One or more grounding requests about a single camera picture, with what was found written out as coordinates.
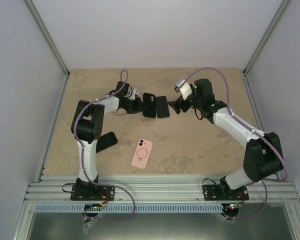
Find right corner aluminium post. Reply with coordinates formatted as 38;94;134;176
242;0;292;77

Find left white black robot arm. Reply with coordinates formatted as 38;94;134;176
71;81;146;200

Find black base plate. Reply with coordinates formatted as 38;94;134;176
202;184;243;201
70;185;116;202

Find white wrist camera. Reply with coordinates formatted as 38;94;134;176
129;88;140;101
174;79;193;101

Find left circuit board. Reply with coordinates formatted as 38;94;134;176
83;202;107;212

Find left corner aluminium post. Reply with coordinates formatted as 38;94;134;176
24;0;70;78

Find right circuit board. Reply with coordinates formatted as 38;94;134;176
223;202;243;210

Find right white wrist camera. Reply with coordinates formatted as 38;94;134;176
174;79;193;101

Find aluminium rail frame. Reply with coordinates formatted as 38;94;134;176
24;174;300;203

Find black phone with blue edge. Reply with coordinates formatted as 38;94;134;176
156;96;170;119

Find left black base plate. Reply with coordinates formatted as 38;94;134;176
70;185;116;202

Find clear plastic bag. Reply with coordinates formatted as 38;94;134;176
82;219;96;236

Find corner aluminium post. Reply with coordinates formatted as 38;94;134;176
242;0;292;77
24;0;70;78

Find grey slotted cable duct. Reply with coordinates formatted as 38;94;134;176
34;203;243;213

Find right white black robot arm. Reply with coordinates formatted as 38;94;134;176
168;78;284;200

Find black phone on table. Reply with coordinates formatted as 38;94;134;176
96;131;118;153

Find pink phone case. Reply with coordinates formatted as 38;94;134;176
131;138;153;169

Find circuit board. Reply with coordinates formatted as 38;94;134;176
83;202;107;212
223;202;243;210

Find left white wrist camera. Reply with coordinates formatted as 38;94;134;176
129;88;140;101

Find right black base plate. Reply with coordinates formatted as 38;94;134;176
202;184;243;201

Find black phone case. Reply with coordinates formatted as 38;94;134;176
142;92;157;118

